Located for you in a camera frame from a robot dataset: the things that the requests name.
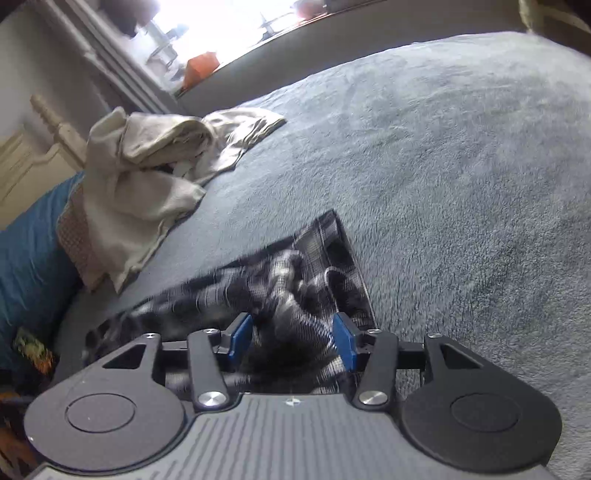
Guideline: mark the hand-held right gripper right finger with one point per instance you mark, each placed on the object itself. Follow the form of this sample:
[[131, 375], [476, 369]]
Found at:
[[345, 341]]

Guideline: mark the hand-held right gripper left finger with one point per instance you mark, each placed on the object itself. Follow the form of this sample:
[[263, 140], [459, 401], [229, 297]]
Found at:
[[241, 339]]

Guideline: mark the black white plaid garment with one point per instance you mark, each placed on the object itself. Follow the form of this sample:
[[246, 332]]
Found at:
[[300, 295]]

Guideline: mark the cream cloth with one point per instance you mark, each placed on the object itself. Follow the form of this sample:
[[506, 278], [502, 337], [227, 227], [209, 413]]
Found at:
[[138, 194]]

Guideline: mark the pink knitted pillow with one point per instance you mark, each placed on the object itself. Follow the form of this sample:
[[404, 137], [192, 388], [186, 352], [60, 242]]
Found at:
[[76, 235]]

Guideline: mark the grey fleece blanket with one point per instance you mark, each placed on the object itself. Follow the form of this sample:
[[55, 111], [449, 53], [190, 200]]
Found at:
[[438, 161]]

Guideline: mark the colourful printed packet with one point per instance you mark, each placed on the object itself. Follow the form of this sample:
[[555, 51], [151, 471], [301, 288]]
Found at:
[[34, 353]]

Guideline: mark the blue pillow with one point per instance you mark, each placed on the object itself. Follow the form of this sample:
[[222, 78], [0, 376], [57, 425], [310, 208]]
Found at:
[[32, 258]]

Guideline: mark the orange box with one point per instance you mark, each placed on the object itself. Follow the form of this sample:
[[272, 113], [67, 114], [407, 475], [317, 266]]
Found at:
[[201, 69]]

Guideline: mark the cream wooden headboard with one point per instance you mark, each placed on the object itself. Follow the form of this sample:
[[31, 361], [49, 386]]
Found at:
[[27, 157]]

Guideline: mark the grey curtain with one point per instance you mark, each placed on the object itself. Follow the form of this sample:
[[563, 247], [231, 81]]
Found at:
[[115, 60]]

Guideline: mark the window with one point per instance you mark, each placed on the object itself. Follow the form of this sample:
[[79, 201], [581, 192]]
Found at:
[[221, 27]]

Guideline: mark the beige folded garment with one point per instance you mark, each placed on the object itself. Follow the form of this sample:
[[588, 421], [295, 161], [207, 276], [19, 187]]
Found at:
[[549, 14]]

